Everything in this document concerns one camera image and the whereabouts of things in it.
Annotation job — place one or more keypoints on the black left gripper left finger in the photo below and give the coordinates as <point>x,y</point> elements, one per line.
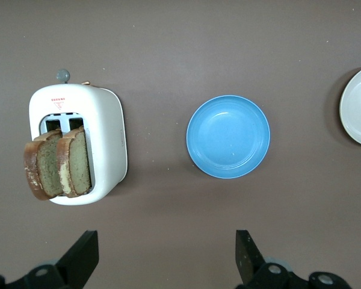
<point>78,262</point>

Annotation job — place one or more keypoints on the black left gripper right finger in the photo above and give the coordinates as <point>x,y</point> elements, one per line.
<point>248,262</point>

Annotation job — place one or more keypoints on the light crust bread slice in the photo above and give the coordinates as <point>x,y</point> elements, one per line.
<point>79,168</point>

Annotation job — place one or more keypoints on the blue plate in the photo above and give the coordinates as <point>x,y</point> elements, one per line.
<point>228,138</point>

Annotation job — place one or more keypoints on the dark crust bread slice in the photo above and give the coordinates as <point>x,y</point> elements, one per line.
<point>48,168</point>

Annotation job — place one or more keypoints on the white two-slot toaster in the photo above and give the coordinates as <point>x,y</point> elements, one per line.
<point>105,144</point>

